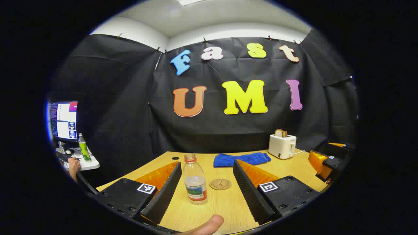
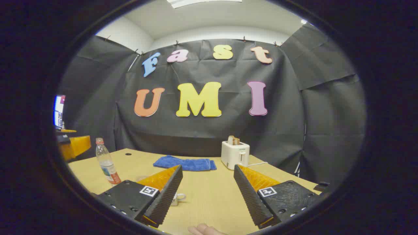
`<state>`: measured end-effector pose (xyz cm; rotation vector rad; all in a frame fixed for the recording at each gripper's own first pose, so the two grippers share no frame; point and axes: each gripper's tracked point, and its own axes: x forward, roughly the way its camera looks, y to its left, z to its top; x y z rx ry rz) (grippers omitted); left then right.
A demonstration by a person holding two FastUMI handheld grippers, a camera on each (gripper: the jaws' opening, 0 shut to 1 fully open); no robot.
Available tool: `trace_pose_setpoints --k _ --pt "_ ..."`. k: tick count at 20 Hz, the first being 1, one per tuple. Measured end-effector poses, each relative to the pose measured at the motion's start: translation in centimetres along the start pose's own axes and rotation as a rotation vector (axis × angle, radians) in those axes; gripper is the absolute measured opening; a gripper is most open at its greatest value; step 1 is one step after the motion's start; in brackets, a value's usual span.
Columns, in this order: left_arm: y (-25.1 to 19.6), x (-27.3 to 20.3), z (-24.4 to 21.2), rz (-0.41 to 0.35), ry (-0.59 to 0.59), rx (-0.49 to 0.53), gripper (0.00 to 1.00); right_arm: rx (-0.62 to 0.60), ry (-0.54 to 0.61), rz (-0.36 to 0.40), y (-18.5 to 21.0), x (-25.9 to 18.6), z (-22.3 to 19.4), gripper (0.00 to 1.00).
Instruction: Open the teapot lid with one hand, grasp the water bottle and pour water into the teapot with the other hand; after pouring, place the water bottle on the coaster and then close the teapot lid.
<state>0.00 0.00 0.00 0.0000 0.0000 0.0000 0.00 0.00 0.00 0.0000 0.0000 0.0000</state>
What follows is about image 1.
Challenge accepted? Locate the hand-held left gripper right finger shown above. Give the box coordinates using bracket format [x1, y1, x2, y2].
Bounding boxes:
[233, 159, 322, 226]

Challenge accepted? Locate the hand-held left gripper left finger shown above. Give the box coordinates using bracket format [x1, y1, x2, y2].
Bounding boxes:
[95, 161, 182, 229]

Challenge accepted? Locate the round brown coaster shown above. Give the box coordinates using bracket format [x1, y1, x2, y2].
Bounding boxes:
[209, 179, 232, 190]

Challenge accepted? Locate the clear plastic water bottle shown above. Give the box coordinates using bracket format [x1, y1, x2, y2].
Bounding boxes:
[182, 153, 208, 205]

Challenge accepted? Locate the green drink bottle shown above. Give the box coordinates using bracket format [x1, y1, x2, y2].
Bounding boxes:
[78, 133, 92, 163]

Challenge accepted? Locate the blue towel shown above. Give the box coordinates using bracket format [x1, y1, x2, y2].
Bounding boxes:
[214, 152, 272, 168]

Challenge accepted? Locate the white toaster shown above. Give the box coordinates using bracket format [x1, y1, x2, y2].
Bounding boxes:
[268, 134, 297, 160]

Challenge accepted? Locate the small white side table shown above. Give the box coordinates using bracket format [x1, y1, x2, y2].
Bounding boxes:
[56, 147, 101, 171]

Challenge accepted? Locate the black backdrop cloth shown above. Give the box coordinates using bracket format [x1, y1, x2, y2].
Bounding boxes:
[49, 29, 360, 188]

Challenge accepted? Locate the computer monitor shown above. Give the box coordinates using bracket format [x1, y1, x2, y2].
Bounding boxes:
[49, 101, 79, 143]

